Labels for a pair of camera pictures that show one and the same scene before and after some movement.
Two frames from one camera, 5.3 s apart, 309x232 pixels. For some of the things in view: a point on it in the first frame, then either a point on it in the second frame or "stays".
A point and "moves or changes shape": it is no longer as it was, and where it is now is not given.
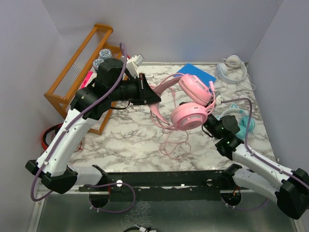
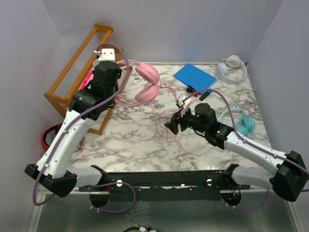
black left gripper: x=146 y=94 -> x=116 y=87
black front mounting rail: x=162 y=186 stays
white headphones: x=233 y=69 stays
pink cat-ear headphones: x=186 y=100 moves or changes shape
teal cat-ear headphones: x=243 y=126 stays
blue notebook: x=190 y=69 stays
